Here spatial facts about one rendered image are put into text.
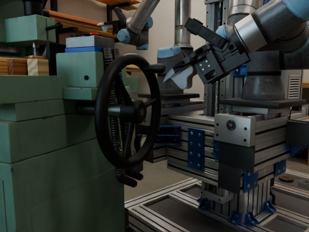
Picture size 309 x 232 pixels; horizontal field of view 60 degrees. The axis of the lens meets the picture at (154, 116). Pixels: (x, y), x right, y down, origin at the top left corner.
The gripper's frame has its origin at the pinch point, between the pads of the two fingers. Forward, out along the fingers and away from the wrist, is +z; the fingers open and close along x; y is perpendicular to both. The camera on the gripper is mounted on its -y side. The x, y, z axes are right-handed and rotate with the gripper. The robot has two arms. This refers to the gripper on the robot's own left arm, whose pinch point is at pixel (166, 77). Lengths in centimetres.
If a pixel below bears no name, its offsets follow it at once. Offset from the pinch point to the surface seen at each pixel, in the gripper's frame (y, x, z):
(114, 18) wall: -198, 306, 151
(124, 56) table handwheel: -6.6, -11.9, 2.2
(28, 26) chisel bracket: -31.4, -10.5, 26.2
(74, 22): -154, 180, 139
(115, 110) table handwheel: 2.1, -8.7, 13.1
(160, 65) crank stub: -2.4, -4.0, -1.4
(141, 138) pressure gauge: 10.1, 16.9, 25.6
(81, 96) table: -4.4, -13.3, 17.3
